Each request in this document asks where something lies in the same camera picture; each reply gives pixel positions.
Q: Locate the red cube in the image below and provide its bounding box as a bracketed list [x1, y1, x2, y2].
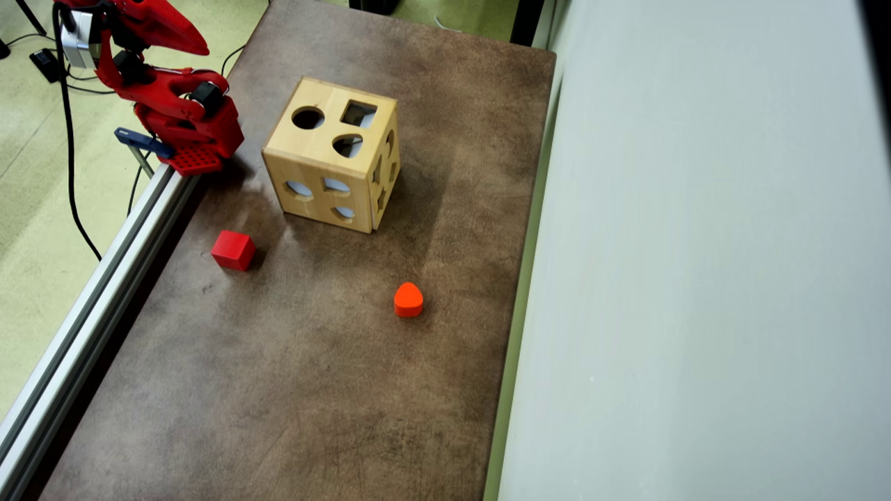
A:
[212, 230, 256, 271]

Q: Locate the dark vertical post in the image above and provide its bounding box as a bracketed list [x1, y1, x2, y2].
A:
[510, 0, 545, 48]

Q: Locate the black power adapter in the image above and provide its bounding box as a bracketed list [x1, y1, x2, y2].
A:
[29, 49, 65, 84]

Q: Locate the black tripod leg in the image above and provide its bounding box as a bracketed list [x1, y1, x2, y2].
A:
[14, 0, 47, 36]

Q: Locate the wooden shape sorter box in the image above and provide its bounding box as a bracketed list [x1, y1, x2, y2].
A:
[262, 77, 401, 234]

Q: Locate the orange rounded block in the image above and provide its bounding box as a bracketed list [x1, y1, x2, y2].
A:
[394, 282, 424, 318]

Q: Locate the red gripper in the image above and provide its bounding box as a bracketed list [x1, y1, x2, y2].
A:
[92, 0, 210, 88]

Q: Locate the thin black adapter cable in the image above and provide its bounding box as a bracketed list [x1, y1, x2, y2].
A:
[3, 31, 116, 95]

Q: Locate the blue clamp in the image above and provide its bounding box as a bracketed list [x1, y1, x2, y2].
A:
[115, 127, 175, 179]

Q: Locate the thick black camera cable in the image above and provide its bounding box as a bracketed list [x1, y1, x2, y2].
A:
[52, 3, 103, 262]

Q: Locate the aluminium profile rail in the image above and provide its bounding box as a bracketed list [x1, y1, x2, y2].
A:
[0, 164, 203, 501]

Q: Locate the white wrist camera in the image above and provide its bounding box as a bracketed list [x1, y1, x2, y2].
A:
[59, 10, 102, 70]

